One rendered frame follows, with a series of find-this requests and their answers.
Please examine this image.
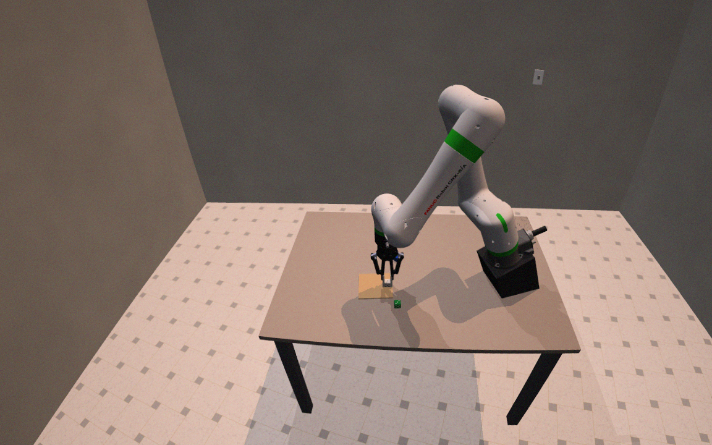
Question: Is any orange mat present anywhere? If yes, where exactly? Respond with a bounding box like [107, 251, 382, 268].
[358, 274, 393, 299]

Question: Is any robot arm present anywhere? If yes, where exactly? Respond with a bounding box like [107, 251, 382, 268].
[371, 85, 547, 269]

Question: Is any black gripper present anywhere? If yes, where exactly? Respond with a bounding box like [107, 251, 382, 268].
[371, 245, 404, 287]

